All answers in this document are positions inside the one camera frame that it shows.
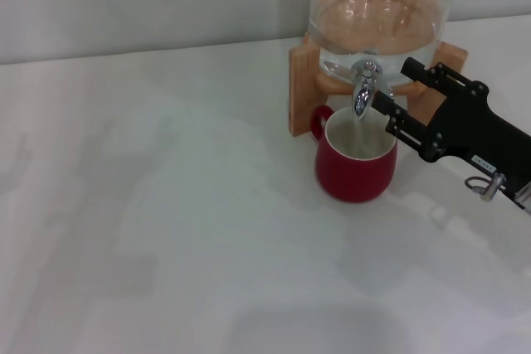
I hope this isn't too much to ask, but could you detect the red ceramic cup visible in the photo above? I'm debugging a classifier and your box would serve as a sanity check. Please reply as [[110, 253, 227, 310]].
[[310, 104, 398, 204]]

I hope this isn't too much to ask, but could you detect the chrome faucet tap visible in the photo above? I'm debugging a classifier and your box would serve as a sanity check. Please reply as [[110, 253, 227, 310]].
[[351, 59, 393, 122]]

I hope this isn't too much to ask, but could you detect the metal ring pin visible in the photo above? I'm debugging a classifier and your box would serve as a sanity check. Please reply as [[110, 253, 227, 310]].
[[464, 172, 508, 201]]

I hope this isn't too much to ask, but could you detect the glass water dispenser jar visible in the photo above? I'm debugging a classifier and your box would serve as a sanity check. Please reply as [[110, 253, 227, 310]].
[[309, 0, 455, 84]]

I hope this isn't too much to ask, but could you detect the wooden dispenser stand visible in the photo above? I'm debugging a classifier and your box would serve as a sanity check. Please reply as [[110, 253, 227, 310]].
[[289, 32, 469, 139]]

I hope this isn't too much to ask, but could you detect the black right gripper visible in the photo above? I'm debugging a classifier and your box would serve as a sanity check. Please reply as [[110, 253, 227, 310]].
[[372, 56, 531, 201]]

